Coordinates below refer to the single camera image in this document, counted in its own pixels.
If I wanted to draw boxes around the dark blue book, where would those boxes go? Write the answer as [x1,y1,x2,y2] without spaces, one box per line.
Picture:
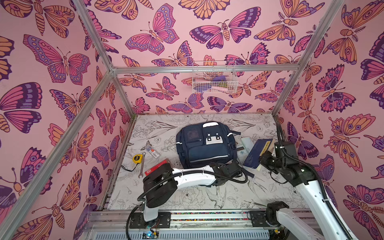
[243,139,274,169]

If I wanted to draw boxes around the navy blue student backpack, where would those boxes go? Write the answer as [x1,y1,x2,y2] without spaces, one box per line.
[176,122,241,169]

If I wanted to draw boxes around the red thin booklet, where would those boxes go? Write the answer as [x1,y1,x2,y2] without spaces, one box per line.
[145,159,169,176]

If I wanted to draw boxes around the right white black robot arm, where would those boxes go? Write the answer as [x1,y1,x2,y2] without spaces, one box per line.
[259,142,357,240]

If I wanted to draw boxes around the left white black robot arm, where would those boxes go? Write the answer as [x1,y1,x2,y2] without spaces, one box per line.
[127,162,249,224]

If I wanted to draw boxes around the clear plastic pouch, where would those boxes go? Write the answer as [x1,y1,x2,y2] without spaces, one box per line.
[236,137,255,164]

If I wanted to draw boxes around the id card badge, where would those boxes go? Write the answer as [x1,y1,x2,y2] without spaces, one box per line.
[141,141,161,159]

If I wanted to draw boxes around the silver wrench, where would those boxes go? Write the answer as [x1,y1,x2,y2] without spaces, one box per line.
[138,153,146,179]

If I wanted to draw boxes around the yellow tape measure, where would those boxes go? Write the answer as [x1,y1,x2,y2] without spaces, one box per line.
[133,154,144,164]

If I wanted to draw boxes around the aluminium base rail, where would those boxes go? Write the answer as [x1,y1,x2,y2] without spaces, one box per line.
[80,209,340,240]

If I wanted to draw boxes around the white wire wall basket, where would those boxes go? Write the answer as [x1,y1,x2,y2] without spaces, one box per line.
[191,65,239,95]

